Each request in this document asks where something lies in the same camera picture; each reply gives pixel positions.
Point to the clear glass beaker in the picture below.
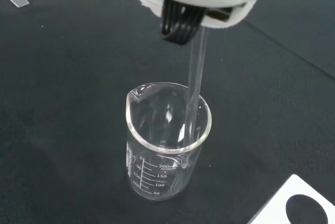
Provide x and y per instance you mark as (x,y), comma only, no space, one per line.
(157,177)

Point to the white test tube rack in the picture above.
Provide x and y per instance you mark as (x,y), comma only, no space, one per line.
(274,203)

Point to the black bench cloth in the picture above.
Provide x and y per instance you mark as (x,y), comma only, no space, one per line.
(65,103)

